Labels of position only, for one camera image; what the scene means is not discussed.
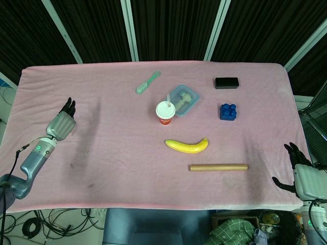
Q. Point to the teal plastic brush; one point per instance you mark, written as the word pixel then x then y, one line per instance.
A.
pixel 143 86

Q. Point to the red cup with white lid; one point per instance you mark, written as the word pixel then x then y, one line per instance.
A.
pixel 165 111

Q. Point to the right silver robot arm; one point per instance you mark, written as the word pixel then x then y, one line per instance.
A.
pixel 316 229

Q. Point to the yellow toy banana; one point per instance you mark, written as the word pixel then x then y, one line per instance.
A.
pixel 186 147

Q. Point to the black curtain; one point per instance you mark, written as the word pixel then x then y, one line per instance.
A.
pixel 173 28

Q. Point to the translucent drinking straw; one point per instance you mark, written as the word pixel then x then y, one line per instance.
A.
pixel 168 99

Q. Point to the black rectangular box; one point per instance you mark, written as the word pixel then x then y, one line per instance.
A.
pixel 227 83

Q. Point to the yellow bottle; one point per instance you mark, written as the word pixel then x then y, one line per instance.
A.
pixel 271 218

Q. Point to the clear container with blue lid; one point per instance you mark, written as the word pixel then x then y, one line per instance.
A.
pixel 190 94

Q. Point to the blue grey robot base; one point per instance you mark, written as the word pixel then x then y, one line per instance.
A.
pixel 155 227

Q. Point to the pale green frame post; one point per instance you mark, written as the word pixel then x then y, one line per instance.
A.
pixel 7 79
pixel 62 32
pixel 306 43
pixel 129 30
pixel 217 30

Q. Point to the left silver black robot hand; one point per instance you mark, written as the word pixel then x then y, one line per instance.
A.
pixel 61 126

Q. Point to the wooden round rod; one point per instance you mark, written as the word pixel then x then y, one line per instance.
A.
pixel 218 167

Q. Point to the food pieces inside container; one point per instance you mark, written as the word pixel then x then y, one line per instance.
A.
pixel 184 100

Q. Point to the blue toy building block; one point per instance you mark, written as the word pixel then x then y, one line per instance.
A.
pixel 228 113

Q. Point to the pink table cloth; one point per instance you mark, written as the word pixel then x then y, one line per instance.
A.
pixel 127 166

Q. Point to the black mesh chair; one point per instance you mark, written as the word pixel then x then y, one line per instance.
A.
pixel 314 132

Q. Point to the green checked cloth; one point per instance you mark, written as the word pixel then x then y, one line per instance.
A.
pixel 230 231

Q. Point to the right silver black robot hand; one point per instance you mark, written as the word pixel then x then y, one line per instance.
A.
pixel 310 178

